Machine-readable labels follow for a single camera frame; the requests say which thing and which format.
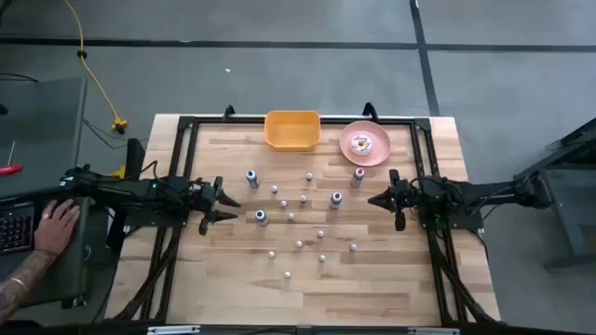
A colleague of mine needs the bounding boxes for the black metal stand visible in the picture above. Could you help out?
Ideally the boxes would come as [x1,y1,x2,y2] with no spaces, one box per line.
[513,115,596,272]

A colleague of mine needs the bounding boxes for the pink round plate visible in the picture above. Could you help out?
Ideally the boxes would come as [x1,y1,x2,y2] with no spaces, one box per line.
[338,119,392,168]

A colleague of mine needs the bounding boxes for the black aluminium table frame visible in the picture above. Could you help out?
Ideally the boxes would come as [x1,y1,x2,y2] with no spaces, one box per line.
[111,114,503,327]

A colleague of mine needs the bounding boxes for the yellow plastic bin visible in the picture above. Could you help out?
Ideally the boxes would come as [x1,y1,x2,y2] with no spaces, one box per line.
[263,109,322,153]

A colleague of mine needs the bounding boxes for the silver metal bracket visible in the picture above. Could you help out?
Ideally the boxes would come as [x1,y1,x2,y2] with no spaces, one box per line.
[146,325,202,335]

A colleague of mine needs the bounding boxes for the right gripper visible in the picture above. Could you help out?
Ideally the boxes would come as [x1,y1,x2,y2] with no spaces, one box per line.
[367,168,423,233]

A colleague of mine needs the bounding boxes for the grey desk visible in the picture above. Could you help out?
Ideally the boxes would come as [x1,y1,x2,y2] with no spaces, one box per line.
[0,76,89,313]

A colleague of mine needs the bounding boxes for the white sprinkled donut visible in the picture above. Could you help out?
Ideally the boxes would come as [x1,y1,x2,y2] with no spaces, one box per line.
[349,133,373,157]

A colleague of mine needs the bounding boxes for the black box beside table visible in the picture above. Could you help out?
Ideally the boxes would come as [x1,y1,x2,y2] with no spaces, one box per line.
[105,137,147,252]

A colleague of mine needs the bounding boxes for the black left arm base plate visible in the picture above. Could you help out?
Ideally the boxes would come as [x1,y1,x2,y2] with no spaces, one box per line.
[121,207,190,230]

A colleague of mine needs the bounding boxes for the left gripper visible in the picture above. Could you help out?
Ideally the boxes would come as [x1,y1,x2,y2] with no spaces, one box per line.
[185,174,242,236]

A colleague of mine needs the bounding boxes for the person's hand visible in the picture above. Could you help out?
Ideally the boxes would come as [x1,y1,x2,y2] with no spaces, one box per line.
[33,198,82,257]

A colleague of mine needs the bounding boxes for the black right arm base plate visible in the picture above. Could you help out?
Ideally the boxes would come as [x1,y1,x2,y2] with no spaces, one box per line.
[417,193,485,233]

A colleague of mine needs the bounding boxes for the yellow extension cable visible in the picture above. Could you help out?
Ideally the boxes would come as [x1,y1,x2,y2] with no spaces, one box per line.
[62,0,129,135]

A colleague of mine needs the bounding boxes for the black keyboard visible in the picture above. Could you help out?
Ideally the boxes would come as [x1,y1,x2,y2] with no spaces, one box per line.
[0,202,36,256]

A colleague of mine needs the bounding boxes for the red handled screwdriver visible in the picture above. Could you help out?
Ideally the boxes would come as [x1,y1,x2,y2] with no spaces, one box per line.
[0,141,24,177]

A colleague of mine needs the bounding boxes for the person's forearm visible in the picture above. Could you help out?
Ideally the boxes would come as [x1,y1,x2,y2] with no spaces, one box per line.
[0,248,60,323]

